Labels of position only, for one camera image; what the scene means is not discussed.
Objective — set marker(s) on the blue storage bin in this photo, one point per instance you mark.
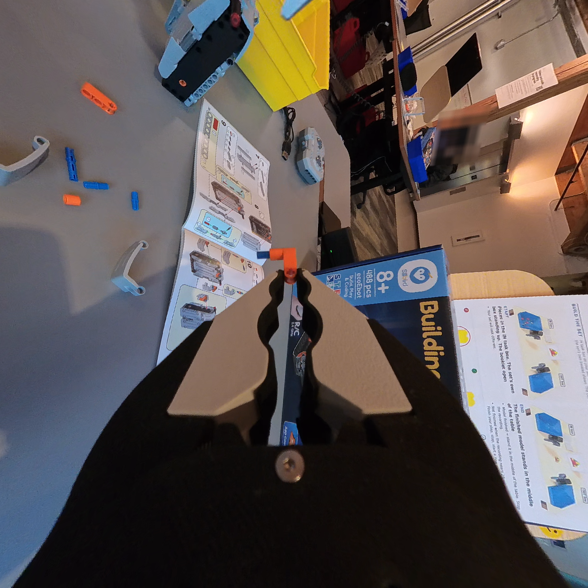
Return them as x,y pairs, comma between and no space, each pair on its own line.
407,71
417,158

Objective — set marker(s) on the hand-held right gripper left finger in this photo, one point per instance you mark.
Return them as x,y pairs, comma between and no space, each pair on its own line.
220,367

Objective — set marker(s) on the grey desk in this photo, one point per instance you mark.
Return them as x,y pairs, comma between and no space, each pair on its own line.
138,138

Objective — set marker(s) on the pale wooden board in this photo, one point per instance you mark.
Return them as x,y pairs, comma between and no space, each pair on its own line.
500,284

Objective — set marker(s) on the black and grey toy model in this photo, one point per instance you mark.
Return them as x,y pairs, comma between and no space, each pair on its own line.
211,50

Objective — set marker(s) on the orange two-hole beam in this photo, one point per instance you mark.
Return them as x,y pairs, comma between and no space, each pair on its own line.
99,98

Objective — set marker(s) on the open instruction manual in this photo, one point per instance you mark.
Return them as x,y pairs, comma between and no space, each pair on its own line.
229,160

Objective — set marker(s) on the black device with green light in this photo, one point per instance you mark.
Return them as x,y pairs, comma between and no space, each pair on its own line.
337,250

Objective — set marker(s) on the blue toy set box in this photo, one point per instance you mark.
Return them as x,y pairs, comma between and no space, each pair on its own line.
404,294

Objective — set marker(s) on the yellow storage bin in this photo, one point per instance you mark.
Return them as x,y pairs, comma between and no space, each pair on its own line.
289,50

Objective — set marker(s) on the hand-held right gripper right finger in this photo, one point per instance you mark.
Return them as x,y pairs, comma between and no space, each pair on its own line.
358,367

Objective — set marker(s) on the orange bush piece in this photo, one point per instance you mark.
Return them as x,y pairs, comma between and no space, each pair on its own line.
71,200

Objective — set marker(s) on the white printed task sheet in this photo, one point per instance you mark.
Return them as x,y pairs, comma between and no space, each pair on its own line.
519,413

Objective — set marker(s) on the white paper notice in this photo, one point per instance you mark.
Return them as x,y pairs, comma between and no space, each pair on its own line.
526,88

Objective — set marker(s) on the wooden shelf unit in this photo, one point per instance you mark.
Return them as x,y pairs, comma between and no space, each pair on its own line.
569,73

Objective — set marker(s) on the blue beam piece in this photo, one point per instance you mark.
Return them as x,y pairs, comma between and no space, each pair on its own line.
71,164

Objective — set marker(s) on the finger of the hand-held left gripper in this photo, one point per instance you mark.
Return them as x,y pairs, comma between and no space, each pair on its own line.
296,5

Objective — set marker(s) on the red storage bin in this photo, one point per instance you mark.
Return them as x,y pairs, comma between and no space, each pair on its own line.
351,46

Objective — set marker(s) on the grey curved panel piece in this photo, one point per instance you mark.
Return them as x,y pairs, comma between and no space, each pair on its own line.
126,266
25,165

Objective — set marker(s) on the blue printed booklet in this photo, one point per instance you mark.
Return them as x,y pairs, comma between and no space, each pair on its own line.
294,344

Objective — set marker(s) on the orange angled connector piece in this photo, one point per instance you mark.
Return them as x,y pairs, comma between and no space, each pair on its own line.
289,264

